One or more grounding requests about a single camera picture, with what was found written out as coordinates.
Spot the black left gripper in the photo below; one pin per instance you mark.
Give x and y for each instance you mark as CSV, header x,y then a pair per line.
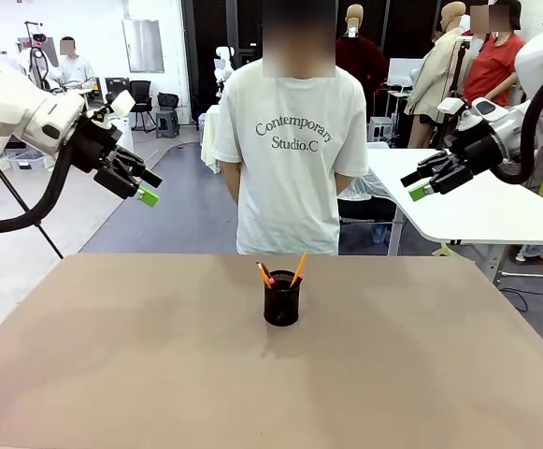
x,y
91,145

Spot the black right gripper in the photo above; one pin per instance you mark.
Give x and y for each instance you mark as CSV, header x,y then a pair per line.
x,y
479,152

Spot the dark red pen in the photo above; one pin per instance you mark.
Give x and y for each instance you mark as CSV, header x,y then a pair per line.
x,y
262,271

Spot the yellow pencil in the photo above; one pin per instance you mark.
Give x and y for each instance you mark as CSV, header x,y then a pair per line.
x,y
299,269

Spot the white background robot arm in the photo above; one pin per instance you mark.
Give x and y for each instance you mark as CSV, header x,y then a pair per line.
x,y
224,65

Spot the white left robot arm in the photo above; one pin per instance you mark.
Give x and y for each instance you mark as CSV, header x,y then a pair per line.
x,y
0,107

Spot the person's right forearm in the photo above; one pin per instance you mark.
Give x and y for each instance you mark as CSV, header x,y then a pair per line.
x,y
231,182

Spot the person's left forearm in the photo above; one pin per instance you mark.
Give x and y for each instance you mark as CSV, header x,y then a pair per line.
x,y
348,181

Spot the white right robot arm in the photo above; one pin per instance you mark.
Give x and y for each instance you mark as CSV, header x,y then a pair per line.
x,y
542,70

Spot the black mesh pen holder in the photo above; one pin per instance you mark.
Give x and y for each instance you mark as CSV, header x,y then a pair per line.
x,y
281,304

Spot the grey plastic stool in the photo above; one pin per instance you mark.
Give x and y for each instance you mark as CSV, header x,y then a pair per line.
x,y
167,124

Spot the grey metal box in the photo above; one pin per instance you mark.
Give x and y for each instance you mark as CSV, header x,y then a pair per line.
x,y
381,128

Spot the black office chair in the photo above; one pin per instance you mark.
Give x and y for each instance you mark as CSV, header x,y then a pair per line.
x,y
141,100

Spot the black bag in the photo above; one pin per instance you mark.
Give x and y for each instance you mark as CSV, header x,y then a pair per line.
x,y
168,100

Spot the table with white cloth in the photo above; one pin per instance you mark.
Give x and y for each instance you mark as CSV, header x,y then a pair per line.
x,y
210,135

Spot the mannequin in beige coat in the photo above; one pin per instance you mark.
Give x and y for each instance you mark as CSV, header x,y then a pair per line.
x,y
432,79

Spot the clear plastic storage bin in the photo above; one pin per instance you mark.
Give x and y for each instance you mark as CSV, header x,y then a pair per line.
x,y
30,160

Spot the black tripod leg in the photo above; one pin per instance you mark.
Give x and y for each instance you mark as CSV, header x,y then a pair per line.
x,y
28,210

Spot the tall tripod stand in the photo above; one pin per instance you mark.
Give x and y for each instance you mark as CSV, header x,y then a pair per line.
x,y
459,70

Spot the person in red shirt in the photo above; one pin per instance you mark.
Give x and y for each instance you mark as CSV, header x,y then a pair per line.
x,y
493,70

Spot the person in light grey top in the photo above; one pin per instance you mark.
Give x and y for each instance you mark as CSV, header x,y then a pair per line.
x,y
75,68

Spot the mannequin in dark red top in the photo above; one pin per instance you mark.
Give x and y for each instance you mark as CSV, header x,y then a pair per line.
x,y
362,56

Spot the person in white t-shirt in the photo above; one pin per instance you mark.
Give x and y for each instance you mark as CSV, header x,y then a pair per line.
x,y
294,163

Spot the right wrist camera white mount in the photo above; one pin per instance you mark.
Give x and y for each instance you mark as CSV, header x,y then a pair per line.
x,y
458,114

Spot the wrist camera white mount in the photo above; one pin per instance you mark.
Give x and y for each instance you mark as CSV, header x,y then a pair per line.
x,y
458,114
122,103

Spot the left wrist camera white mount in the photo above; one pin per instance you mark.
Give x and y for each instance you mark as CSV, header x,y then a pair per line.
x,y
122,103

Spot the grey wall board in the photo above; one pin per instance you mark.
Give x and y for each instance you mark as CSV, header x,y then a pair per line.
x,y
143,46

